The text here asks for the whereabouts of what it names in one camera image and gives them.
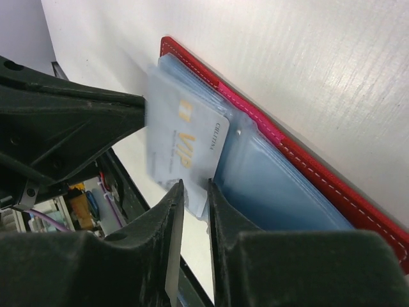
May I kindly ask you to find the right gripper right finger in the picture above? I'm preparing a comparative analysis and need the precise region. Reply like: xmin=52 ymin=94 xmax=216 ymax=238
xmin=208 ymin=182 xmax=408 ymax=306

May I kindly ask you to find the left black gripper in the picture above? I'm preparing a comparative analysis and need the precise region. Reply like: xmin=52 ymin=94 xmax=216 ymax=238
xmin=1 ymin=58 xmax=145 ymax=211

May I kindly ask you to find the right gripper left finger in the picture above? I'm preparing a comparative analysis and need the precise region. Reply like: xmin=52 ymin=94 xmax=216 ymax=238
xmin=1 ymin=182 xmax=184 ymax=306

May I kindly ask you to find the red leather card holder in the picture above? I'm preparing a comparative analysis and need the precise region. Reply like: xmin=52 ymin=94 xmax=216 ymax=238
xmin=160 ymin=36 xmax=408 ymax=273

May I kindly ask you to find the white VIP card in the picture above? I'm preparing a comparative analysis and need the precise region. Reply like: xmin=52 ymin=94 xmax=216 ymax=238
xmin=146 ymin=67 xmax=230 ymax=219

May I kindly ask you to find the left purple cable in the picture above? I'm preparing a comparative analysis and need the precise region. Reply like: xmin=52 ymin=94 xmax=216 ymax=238
xmin=12 ymin=206 xmax=125 ymax=233

